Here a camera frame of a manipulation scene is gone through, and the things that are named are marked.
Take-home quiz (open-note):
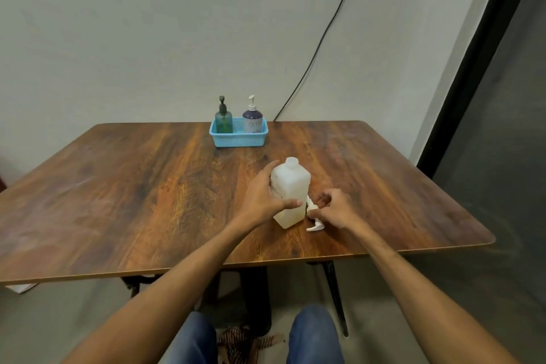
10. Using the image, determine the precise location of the black wall cable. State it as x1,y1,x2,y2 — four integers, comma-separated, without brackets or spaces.
272,0,364,122

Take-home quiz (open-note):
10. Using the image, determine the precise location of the person's right leg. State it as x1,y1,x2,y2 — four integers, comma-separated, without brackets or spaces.
286,304,345,364

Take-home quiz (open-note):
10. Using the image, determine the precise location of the large white pump cap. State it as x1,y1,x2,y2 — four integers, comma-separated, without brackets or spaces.
305,195,326,233

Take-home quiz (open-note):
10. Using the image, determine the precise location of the person's left leg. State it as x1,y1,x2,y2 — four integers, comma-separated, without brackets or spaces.
158,311,218,364

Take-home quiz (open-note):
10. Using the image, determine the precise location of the brown checkered cloth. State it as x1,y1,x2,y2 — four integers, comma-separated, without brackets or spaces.
216,325,286,364

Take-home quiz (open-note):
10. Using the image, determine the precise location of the person's right hand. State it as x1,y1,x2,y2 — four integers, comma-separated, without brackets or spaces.
307,188,370,237

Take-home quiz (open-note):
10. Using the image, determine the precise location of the blue plastic basket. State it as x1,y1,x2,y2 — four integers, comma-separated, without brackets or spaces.
209,117,270,148

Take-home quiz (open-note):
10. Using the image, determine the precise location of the large translucent bottle yellow liquid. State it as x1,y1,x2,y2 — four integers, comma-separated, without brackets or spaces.
270,156,312,230

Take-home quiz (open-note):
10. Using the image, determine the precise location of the person's left forearm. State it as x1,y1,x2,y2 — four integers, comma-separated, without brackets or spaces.
61,221,259,364

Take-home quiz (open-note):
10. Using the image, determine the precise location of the small navy white floral bottle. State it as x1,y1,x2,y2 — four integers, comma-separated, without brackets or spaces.
242,109,263,134

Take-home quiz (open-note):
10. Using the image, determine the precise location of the person's leg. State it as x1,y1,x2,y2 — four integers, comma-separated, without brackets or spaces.
158,311,218,364
286,304,345,364

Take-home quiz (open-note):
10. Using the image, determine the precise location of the black table support post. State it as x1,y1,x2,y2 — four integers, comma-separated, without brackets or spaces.
239,266,273,337

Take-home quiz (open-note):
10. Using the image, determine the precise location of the person's left hand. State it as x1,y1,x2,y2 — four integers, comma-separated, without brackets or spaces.
237,160,304,232

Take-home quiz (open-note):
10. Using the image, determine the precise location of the person's right forearm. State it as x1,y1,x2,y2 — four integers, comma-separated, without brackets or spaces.
351,225,521,364

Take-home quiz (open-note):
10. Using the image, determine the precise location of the black metal table leg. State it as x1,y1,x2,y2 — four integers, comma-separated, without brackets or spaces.
307,260,350,338
121,275,163,299

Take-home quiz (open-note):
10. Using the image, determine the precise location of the small green plastic bottle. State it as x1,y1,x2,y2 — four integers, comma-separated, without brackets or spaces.
214,111,234,134

